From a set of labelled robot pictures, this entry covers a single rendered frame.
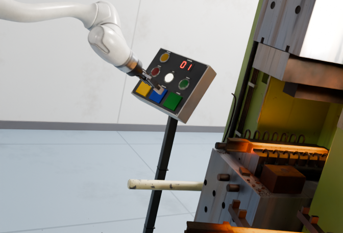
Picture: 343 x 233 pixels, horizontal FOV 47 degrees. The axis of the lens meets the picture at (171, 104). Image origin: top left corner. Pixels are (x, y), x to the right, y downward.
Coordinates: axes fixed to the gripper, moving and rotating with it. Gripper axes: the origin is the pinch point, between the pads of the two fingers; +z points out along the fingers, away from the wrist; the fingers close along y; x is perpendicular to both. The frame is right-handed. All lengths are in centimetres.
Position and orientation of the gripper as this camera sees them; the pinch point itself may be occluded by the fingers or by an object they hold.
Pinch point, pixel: (157, 88)
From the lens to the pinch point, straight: 170.6
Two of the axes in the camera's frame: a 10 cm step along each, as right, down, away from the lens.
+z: 5.1, 4.3, 7.4
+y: 6.8, 3.4, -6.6
